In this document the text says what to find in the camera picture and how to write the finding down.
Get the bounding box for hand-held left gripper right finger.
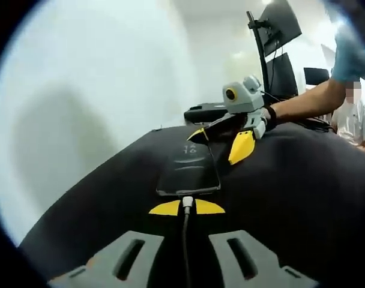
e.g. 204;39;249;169
193;199;320;288

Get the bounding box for black table cloth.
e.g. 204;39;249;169
17;124;365;288

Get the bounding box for black phone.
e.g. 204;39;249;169
155;140;222;198

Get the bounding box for black cable bundle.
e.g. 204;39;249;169
301;116;337;133

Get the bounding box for large black monitor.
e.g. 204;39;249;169
255;0;303;56

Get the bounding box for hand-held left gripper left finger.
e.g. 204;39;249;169
46;199;183;288

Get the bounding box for blue shirt sleeve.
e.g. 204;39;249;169
333;29;365;84

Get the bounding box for small black monitor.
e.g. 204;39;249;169
303;67;331;85

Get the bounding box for black monitor stand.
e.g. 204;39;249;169
246;11;271;92

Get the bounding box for black flat device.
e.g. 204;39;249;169
183;101;232;125

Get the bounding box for black wrist strap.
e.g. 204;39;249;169
265;105;279;131

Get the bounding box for white charging cable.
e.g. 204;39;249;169
181;196;196;288

